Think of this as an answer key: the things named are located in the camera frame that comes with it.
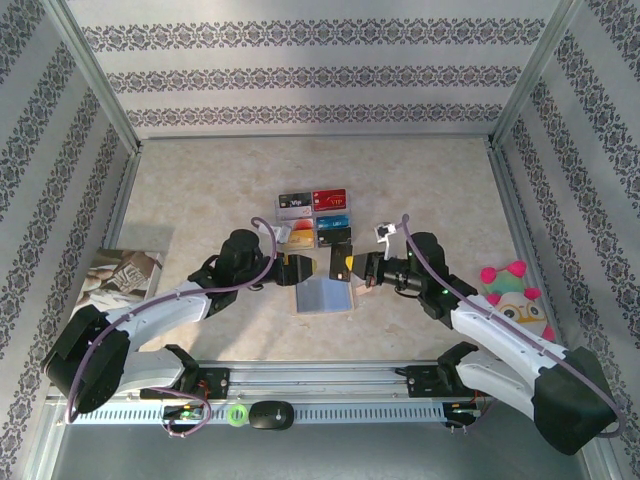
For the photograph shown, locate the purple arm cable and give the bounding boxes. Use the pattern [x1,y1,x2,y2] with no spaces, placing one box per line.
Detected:
[64,216,279,440]
[399,213,627,439]

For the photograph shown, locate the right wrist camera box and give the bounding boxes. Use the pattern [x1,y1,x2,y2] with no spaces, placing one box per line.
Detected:
[373,222,401,259]

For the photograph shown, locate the black computer mouse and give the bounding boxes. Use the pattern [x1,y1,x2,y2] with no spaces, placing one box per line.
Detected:
[248,400,295,430]

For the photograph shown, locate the black card orange mark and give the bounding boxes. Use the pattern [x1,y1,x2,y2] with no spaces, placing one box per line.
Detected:
[329,243,354,284]

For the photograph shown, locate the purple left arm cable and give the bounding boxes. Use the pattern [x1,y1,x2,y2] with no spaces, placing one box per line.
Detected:
[64,216,279,440]

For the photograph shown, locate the white card red circle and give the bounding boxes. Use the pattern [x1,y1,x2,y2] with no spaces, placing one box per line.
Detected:
[276,208,315,232]

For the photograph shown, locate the aluminium mounting rail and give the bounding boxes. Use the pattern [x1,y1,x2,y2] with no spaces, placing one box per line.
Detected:
[47,359,587,402]

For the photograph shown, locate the aluminium frame corner post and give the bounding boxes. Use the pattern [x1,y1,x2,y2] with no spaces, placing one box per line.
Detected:
[490,0,587,151]
[39,0,142,154]

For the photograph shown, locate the pink green plush toy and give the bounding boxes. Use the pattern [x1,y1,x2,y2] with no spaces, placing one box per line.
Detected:
[479,259,557,344]

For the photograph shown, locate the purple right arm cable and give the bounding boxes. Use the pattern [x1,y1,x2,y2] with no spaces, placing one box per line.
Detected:
[399,213,627,439]

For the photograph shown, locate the perforated grey cable duct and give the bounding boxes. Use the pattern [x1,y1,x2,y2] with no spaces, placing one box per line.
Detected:
[66,403,446,426]

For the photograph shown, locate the beige leather card holder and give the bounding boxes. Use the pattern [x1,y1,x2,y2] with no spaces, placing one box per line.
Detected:
[293,278,376,316]

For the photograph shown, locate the red VIP card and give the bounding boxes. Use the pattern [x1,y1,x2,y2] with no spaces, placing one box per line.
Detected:
[312,188,348,211]

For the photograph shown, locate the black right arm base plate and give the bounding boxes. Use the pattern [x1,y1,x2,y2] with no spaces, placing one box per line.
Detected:
[405,364,481,399]

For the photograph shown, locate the book with photo cover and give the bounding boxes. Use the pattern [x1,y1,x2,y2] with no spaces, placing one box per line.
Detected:
[69,247,169,321]

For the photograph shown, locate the clear acrylic card stand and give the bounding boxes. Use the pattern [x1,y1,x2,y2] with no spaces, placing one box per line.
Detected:
[272,187,355,251]

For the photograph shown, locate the aluminium table side rail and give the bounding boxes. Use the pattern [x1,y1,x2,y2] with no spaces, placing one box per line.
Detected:
[487,139,571,361]
[102,144,144,251]

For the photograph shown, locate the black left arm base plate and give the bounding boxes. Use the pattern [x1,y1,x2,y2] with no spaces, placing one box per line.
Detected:
[140,367,231,401]

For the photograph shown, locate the black VIP card gold lines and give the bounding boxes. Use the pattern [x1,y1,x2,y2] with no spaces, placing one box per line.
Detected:
[317,227,353,247]

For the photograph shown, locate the small circuit board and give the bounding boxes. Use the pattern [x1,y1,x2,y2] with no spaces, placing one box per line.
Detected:
[444,402,485,420]
[162,404,210,425]

